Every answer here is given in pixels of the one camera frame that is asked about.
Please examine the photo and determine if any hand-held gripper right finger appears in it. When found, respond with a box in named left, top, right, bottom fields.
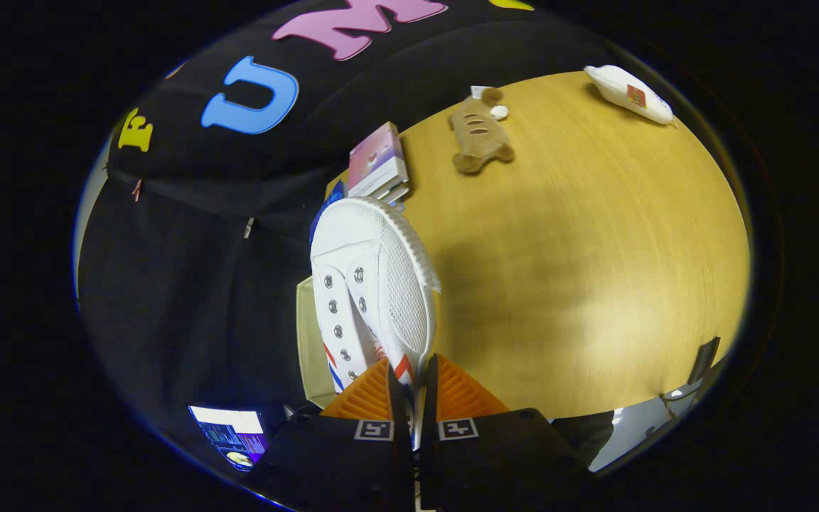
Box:
left=420, top=354, right=588, bottom=510

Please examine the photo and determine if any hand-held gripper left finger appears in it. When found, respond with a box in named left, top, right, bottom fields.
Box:
left=253, top=359, right=414, bottom=510

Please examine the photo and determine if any pink cover book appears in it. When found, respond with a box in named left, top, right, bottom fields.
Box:
left=347, top=121, right=410, bottom=199

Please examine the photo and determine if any white canvas shoe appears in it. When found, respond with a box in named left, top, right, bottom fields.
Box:
left=309, top=197, right=443, bottom=400

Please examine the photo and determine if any green fabric storage box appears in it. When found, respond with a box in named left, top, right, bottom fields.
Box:
left=295, top=276, right=341, bottom=410

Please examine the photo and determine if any white snack packet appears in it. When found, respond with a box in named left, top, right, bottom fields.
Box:
left=583, top=65, right=678, bottom=128

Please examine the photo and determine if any computer monitor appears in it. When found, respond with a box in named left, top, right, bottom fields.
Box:
left=188, top=405, right=270, bottom=472

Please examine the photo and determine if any black backdrop cloth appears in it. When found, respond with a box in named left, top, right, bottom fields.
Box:
left=79, top=0, right=616, bottom=456

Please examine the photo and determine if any brown plush toy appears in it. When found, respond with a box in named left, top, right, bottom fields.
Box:
left=448, top=87, right=516, bottom=176

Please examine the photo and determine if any dark blue book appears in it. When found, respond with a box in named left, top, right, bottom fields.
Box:
left=308, top=179, right=348, bottom=244

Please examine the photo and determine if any white book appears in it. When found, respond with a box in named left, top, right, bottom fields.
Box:
left=369, top=175, right=412, bottom=208

